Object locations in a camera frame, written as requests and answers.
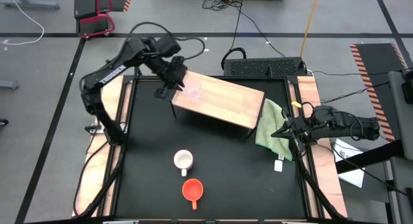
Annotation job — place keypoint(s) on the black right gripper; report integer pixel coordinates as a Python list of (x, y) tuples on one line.
[(298, 128)]

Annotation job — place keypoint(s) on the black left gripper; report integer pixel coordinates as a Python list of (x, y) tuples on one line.
[(175, 70)]

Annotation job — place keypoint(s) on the clear glass cup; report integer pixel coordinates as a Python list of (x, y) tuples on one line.
[(193, 91)]

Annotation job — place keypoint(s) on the grey patterned white mug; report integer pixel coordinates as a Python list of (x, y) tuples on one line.
[(183, 159)]

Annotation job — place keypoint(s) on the orange plastic mug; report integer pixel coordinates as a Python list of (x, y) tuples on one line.
[(192, 189)]

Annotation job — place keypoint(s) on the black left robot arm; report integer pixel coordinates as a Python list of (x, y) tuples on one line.
[(109, 74)]

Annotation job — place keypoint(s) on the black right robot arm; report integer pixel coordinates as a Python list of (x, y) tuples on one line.
[(355, 127)]

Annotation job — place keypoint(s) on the black metal shelf leg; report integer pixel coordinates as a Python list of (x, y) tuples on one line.
[(173, 110), (261, 112)]

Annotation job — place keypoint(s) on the light wooden shelf board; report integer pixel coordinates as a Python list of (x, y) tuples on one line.
[(222, 101)]

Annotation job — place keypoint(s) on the light green cloth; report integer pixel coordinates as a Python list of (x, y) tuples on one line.
[(272, 127)]

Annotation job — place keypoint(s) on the small white tag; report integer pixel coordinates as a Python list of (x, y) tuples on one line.
[(278, 166)]

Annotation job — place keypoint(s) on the black perforated computer case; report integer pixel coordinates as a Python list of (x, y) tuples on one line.
[(264, 67)]

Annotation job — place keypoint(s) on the wooden side board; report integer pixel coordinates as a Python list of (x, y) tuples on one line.
[(330, 185), (95, 172)]

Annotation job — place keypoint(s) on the white paper sheet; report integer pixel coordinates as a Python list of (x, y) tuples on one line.
[(351, 179)]

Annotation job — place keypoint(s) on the black beam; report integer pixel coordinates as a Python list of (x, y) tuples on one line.
[(371, 157)]

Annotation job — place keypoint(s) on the silver metal strip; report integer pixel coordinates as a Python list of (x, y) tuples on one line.
[(121, 222), (300, 222)]

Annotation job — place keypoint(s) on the black silver clamp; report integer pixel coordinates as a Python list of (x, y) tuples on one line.
[(93, 128)]

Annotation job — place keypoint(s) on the large hazard striped black mat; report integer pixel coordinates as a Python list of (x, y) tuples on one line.
[(377, 66)]

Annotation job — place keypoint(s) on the grey desk panel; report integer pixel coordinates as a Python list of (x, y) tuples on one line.
[(400, 127)]

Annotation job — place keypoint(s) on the red and black cart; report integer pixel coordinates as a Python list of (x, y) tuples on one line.
[(84, 4)]

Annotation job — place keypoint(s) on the black desk device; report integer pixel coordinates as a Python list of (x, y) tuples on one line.
[(408, 91)]

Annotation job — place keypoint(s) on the grey metal table foot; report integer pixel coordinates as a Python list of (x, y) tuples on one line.
[(32, 5), (8, 85)]

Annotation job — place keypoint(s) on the black round object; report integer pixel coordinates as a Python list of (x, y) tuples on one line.
[(3, 122)]

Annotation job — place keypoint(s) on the black table frame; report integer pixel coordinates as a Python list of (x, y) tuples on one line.
[(277, 78)]

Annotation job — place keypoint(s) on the black diagonal frame strut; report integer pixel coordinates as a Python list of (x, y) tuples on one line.
[(320, 188), (100, 189)]

